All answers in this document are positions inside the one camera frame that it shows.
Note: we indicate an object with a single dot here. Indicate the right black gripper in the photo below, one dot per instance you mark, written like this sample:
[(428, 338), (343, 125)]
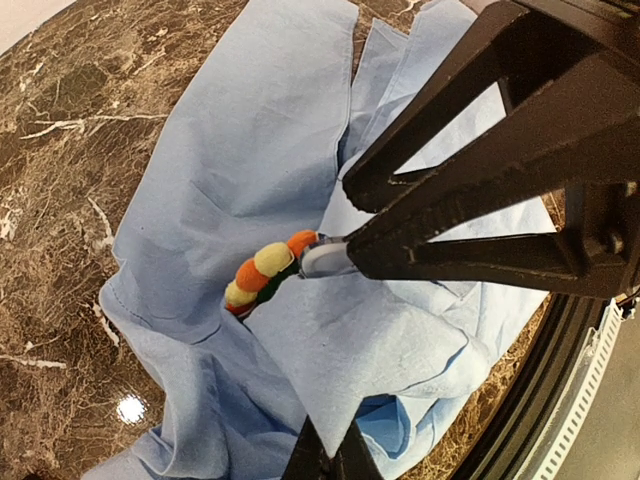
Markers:
[(516, 46)]

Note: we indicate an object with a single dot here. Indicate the white slotted cable duct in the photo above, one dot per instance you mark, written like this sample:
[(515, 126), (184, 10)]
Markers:
[(571, 410)]

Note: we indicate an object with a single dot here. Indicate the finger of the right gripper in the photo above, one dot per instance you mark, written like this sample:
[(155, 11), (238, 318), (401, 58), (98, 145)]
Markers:
[(578, 133)]

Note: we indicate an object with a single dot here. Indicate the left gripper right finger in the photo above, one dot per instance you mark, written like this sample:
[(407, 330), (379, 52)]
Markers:
[(353, 460)]

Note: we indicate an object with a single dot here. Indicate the black front table rail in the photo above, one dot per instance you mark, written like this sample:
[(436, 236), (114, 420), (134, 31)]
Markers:
[(513, 431)]

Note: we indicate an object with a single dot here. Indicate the light blue shirt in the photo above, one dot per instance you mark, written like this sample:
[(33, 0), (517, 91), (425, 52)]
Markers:
[(255, 151)]

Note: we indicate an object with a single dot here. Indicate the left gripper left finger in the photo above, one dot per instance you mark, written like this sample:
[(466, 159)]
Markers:
[(308, 460)]

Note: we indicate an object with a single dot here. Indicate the plush sunflower brooch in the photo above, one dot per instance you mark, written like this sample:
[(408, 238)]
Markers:
[(259, 277)]

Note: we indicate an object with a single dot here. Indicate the round blue swirl badge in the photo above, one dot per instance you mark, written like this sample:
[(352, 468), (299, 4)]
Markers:
[(325, 258)]

